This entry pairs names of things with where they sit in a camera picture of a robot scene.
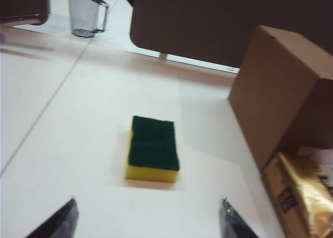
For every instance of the wide brown desk partition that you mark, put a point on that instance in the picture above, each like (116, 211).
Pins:
(221, 22)

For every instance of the narrow brown desk partition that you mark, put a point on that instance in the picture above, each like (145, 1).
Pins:
(23, 1)

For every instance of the yellow sponge with green scourer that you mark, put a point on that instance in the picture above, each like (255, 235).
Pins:
(152, 144)

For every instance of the clear plastic measuring cup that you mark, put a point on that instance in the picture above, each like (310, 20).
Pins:
(86, 14)

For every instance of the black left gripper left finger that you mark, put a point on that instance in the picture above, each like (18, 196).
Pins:
(59, 222)

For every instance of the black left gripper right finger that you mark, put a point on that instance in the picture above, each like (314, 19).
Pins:
(234, 225)

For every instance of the gold tissue pack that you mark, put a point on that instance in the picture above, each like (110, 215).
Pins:
(307, 196)

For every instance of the brown cardboard box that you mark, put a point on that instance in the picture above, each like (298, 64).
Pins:
(273, 92)

